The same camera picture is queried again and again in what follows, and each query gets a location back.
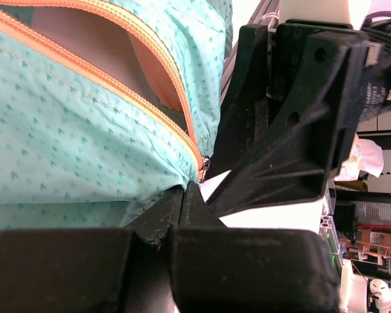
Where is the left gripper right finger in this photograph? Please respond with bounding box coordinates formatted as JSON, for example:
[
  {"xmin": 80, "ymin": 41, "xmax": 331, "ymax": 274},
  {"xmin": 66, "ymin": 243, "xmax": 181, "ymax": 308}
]
[{"xmin": 169, "ymin": 183, "xmax": 340, "ymax": 312}]

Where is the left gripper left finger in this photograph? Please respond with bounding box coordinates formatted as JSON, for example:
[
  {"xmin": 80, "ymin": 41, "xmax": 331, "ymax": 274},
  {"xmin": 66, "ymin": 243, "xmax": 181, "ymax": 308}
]
[{"xmin": 0, "ymin": 188, "xmax": 183, "ymax": 312}]

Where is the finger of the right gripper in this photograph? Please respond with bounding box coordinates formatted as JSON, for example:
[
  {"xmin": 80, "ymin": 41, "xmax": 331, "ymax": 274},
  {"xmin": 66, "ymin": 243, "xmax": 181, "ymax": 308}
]
[
  {"xmin": 205, "ymin": 25, "xmax": 268, "ymax": 179},
  {"xmin": 207, "ymin": 31, "xmax": 369, "ymax": 216}
]

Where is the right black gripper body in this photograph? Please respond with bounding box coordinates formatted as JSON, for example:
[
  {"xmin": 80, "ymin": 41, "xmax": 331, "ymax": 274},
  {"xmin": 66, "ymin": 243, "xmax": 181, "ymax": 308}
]
[{"xmin": 270, "ymin": 11, "xmax": 391, "ymax": 121}]

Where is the silver zipper slider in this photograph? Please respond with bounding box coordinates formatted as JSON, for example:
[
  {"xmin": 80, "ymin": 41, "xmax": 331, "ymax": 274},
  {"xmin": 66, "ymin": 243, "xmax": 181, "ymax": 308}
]
[{"xmin": 199, "ymin": 156, "xmax": 210, "ymax": 182}]

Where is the orange and teal hooded jacket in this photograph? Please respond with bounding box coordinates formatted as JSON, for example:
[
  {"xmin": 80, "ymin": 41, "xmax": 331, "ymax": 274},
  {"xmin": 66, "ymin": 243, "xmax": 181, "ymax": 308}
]
[{"xmin": 0, "ymin": 1, "xmax": 233, "ymax": 230}]

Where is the crumpled white cloth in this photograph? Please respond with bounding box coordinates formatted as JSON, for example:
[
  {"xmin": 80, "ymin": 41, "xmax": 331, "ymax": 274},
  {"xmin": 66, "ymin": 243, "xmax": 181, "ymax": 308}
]
[{"xmin": 335, "ymin": 134, "xmax": 384, "ymax": 181}]

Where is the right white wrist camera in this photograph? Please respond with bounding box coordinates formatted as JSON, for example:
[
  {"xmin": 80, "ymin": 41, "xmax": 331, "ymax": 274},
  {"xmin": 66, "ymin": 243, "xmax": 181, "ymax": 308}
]
[{"xmin": 278, "ymin": 0, "xmax": 374, "ymax": 30}]

